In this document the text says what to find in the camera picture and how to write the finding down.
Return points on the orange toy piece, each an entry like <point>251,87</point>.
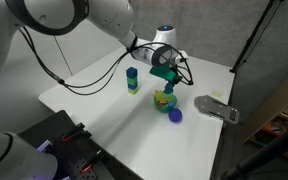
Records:
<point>162,104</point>

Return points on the wooden board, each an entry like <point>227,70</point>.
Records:
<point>274,106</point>

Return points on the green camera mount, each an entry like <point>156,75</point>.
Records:
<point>160,70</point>

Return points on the black tripod pole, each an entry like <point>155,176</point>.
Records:
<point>254,33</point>

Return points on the thick black pole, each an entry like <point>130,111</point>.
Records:
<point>267,153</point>

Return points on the blue ball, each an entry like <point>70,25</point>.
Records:
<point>175,115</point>

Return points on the light green toy block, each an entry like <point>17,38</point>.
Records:
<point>133,91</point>

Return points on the yellow toy figure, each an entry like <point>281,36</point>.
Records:
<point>160,97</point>

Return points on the shelf with colourful toys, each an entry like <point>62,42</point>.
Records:
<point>284,123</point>

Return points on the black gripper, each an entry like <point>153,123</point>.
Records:
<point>174,74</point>

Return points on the green bowl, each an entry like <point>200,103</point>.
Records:
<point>166,106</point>

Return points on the black perforated base board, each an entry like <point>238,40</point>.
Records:
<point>67,156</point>

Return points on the grey metal bracket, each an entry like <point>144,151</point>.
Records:
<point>217,109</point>

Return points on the blue toy block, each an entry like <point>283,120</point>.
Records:
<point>131,72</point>
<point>133,86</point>

